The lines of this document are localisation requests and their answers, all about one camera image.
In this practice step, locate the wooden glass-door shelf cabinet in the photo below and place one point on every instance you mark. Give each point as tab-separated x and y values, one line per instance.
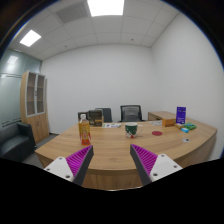
37	125

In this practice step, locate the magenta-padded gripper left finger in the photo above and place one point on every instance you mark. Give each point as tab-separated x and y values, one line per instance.
62	166

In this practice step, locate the black mesh office chair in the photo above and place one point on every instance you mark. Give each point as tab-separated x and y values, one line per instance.
131	113

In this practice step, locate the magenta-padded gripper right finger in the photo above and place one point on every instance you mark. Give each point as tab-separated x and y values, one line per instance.
163	165

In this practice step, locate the small blue packet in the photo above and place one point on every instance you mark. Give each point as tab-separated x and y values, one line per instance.
185	130

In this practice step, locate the white printed leaflet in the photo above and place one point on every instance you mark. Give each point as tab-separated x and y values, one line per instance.
111	125

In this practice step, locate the purple standing sign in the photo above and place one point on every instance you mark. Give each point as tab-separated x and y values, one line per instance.
181	115

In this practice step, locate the black leather sofa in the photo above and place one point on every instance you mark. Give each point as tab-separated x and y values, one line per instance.
15	143

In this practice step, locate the orange drink bottle white cap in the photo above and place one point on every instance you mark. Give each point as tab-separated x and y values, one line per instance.
84	133

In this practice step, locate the green packet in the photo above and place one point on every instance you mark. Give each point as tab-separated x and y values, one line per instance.
190	126

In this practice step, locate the small yellow box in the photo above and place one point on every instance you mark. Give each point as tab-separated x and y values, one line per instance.
178	126

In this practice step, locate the large dark brown printed box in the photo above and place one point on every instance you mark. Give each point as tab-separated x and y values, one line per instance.
95	118

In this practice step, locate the green printed mug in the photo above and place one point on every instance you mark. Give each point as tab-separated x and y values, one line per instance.
131	130

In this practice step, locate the flat round red coaster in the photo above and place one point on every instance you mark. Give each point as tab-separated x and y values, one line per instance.
157	133

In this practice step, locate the large square ceiling light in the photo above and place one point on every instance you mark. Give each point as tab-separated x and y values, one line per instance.
106	7

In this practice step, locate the dark grey office chair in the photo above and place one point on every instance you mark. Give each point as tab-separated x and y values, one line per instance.
107	114

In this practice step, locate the wooden side desk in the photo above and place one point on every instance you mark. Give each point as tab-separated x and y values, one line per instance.
160	115

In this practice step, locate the small square ceiling light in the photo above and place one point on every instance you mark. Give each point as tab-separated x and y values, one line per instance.
30	38

